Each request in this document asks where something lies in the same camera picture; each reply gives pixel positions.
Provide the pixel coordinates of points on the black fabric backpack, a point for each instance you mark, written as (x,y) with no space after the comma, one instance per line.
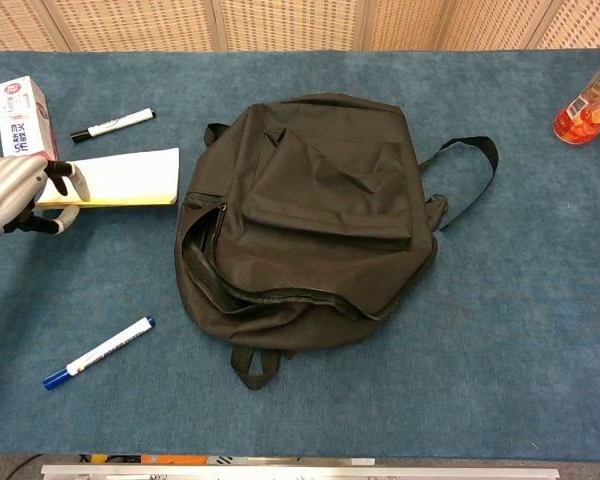
(320,200)

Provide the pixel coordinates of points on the yellow Lexikon book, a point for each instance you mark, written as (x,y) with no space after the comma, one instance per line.
(130,175)

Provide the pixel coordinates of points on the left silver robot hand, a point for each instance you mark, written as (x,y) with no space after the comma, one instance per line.
(10,185)

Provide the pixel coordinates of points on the aluminium rail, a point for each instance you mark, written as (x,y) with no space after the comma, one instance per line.
(300,472)

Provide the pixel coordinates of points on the woven folding screen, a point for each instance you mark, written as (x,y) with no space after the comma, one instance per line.
(280,25)

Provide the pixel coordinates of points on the orange drink bottle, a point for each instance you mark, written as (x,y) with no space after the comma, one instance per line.
(580,122)

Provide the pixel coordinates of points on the white marker with blue cap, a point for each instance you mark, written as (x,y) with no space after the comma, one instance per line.
(100,352)

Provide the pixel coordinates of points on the yellow orange frame piece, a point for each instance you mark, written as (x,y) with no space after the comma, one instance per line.
(175,459)

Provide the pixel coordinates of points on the white and pink toothpaste box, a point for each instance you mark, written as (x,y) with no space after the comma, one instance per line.
(22,120)

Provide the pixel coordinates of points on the blue table cloth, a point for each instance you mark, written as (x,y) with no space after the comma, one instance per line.
(480,350)

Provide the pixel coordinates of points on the white marker with black cap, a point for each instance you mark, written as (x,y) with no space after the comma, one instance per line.
(115,123)

